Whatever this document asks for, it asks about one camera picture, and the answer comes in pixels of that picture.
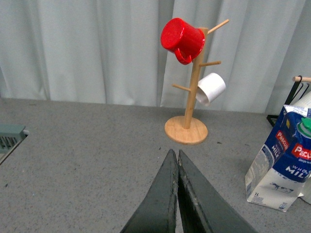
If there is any wooden mug tree stand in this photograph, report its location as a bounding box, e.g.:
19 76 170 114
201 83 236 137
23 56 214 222
164 19 229 145

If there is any cream ribbed mug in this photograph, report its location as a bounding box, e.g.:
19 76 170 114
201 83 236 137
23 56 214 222
299 176 311 204

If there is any black wire mug rack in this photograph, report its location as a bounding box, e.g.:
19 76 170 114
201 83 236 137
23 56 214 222
267 75 311 127

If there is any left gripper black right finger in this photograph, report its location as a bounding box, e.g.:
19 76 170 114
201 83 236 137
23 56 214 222
178 150 256 233

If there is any grey green vented box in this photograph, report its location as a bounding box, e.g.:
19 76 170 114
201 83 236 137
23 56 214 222
0 124 26 153

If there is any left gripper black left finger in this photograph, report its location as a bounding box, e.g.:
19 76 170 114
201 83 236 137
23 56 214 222
121 149 179 233

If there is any red enamel mug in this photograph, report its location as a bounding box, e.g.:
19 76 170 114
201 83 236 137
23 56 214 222
160 18 205 65

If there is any blue white milk carton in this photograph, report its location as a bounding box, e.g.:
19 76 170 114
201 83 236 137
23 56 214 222
245 105 311 212

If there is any small white hanging mug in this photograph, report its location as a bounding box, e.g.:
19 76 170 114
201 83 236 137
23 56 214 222
196 73 226 106

